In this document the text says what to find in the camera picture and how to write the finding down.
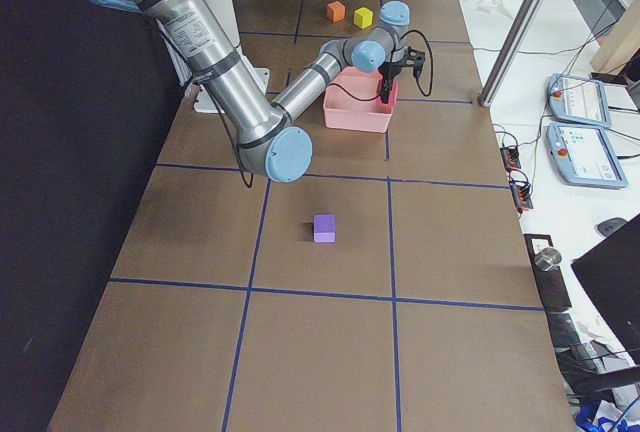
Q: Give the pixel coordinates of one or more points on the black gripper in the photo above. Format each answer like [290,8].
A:
[389,70]

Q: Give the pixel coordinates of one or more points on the yellow foam block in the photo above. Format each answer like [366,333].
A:
[363,17]

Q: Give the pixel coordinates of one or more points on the orange foam block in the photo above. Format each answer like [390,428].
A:
[335,11]

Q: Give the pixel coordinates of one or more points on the purple foam block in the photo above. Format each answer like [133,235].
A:
[324,228]

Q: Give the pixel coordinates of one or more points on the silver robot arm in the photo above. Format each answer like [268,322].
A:
[261,130]

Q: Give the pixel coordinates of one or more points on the pink plastic bin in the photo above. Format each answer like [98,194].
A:
[345,105]

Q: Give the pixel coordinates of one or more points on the far orange connector box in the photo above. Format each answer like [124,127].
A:
[510,157]

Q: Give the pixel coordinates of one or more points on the orange connector box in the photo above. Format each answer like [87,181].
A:
[521,194]
[510,157]

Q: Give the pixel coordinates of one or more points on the near orange connector box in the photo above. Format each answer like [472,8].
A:
[521,194]

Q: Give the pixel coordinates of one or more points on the far teach pendant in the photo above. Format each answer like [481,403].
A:
[578,100]

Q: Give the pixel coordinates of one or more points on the teach pendant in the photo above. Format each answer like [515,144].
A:
[583,156]
[578,100]

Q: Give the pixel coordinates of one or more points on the near teach pendant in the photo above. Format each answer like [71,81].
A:
[583,156]

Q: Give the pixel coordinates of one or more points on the silver metal cylinder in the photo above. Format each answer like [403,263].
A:
[547,259]

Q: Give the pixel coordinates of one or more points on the black computer mouse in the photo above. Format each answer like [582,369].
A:
[610,226]

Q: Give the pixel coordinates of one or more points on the black plate under cylinder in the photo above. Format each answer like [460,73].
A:
[549,280]

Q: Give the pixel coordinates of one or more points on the black monitor corner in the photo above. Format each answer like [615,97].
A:
[609,274]

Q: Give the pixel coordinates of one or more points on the aluminium frame post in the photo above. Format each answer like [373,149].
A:
[522,22]

